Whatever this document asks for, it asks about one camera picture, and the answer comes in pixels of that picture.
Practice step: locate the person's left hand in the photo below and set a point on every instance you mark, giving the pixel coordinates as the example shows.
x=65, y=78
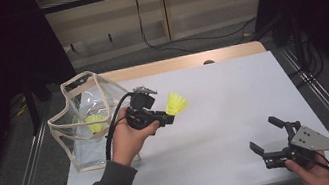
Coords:
x=127, y=142

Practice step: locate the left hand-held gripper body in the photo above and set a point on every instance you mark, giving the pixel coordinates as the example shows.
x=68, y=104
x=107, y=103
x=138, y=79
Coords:
x=141, y=116

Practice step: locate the person's right hand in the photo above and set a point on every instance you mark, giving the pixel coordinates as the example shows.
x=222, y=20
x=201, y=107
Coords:
x=315, y=178

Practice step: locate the white table board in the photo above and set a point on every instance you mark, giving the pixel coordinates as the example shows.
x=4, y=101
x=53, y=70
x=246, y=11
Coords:
x=236, y=87

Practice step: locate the dark round table grommet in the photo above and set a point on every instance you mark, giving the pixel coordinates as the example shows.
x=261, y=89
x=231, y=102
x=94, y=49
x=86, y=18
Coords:
x=208, y=61

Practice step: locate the black metal stand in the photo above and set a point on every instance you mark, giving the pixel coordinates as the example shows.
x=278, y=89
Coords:
x=297, y=40
x=32, y=108

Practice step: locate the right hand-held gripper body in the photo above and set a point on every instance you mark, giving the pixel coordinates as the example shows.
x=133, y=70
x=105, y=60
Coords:
x=312, y=141

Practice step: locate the yellow shuttlecock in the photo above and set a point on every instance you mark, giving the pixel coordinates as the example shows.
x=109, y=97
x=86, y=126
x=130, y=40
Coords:
x=96, y=123
x=177, y=103

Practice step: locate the clear plastic bag beige trim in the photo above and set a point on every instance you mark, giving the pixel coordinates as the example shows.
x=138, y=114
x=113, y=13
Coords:
x=84, y=92

